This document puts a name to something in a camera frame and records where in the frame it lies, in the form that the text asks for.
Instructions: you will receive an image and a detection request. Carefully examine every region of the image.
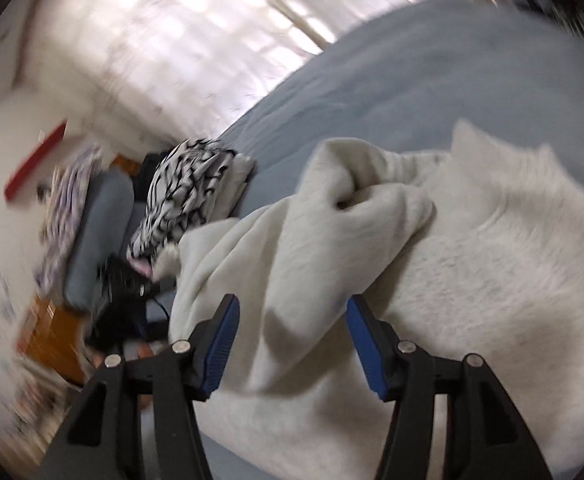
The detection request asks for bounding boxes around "grey-blue bed blanket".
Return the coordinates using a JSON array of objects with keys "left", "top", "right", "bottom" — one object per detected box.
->
[{"left": 137, "top": 0, "right": 584, "bottom": 480}]

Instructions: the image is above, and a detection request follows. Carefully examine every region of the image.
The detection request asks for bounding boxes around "grey-blue pillow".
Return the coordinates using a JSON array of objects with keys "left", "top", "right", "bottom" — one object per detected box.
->
[
  {"left": 64, "top": 169, "right": 135, "bottom": 311},
  {"left": 122, "top": 195, "right": 150, "bottom": 241}
]

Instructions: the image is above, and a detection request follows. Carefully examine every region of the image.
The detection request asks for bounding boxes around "black and white printed garment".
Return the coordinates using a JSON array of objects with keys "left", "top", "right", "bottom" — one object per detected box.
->
[{"left": 127, "top": 137, "right": 238, "bottom": 261}]

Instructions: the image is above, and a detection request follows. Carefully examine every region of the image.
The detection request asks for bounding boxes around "light grey zip hoodie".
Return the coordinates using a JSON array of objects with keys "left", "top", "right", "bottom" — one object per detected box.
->
[{"left": 168, "top": 119, "right": 584, "bottom": 480}]

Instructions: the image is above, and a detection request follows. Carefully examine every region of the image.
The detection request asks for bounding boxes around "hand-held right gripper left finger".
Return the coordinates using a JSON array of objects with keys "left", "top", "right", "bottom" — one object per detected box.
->
[{"left": 34, "top": 293, "right": 241, "bottom": 480}]

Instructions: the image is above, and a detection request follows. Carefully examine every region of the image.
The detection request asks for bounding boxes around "purple floral quilt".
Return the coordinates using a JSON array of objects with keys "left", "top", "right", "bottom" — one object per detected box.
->
[{"left": 34, "top": 142, "right": 104, "bottom": 301}]

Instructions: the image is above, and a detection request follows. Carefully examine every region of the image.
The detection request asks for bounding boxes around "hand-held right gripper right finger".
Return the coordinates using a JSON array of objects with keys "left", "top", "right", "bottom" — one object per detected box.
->
[{"left": 346, "top": 294, "right": 555, "bottom": 480}]

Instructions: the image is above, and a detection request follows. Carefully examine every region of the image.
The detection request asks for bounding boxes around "red wall banner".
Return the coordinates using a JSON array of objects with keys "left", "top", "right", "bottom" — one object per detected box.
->
[{"left": 3, "top": 119, "right": 69, "bottom": 202}]

